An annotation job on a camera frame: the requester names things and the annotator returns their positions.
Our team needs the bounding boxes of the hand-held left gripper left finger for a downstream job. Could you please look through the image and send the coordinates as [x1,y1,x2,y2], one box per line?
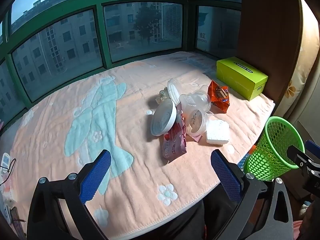
[26,149,112,240]

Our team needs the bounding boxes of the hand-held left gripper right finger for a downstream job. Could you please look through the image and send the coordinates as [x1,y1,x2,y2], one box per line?
[211,149,294,240]

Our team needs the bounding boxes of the orange snack packet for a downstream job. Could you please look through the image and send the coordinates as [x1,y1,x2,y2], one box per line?
[207,80,230,114]

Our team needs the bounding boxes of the green mesh basket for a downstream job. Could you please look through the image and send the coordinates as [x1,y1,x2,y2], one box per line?
[243,116,305,182]

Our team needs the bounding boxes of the white device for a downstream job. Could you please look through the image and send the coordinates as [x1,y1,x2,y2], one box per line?
[0,152,12,174]

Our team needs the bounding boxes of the clear tub with white lid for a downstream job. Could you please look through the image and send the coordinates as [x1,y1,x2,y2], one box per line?
[167,78,185,105]

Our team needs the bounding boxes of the green cardboard box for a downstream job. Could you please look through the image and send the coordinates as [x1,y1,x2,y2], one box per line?
[216,57,268,101]

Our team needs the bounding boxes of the tree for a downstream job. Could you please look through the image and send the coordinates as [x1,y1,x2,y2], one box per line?
[134,4,162,44]

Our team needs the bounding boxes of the white louvred panel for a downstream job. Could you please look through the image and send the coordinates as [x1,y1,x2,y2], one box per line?
[162,2,183,41]

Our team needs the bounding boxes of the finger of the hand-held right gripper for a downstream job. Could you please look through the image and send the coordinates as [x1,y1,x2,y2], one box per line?
[287,145,313,177]
[305,140,320,157]

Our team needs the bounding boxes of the grey apartment building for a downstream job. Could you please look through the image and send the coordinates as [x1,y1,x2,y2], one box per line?
[0,0,163,115]

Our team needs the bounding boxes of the pile of clothes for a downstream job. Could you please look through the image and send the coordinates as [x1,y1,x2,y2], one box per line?
[292,202,312,240]

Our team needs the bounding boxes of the white bowl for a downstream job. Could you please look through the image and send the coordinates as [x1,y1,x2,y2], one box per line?
[150,99,177,136]

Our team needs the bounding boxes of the printed carton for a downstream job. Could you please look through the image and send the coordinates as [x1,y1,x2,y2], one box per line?
[197,5,241,53]

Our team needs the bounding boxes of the maroon snack packet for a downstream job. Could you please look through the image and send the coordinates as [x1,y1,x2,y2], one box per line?
[162,102,188,158]

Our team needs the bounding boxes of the brown wooden panel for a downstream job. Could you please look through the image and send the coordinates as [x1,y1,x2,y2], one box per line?
[236,0,302,102]

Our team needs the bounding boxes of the clear rectangular plastic container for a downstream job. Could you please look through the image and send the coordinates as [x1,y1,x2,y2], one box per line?
[179,94,198,113]

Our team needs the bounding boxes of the person's dark pants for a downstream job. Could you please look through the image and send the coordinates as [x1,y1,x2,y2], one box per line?
[140,197,242,240]

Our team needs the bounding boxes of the crumpled paper ball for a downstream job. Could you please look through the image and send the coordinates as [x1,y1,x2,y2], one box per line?
[156,87,169,104]

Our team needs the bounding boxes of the white foam block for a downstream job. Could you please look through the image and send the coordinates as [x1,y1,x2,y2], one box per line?
[205,119,230,145]

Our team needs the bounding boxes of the pink printed blanket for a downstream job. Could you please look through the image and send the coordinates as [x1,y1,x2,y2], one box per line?
[0,51,275,239]

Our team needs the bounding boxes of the clear cup with brown label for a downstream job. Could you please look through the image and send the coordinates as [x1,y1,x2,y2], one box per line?
[186,109,209,135]

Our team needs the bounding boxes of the green window frame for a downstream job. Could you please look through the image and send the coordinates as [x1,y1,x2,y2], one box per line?
[0,0,242,130]

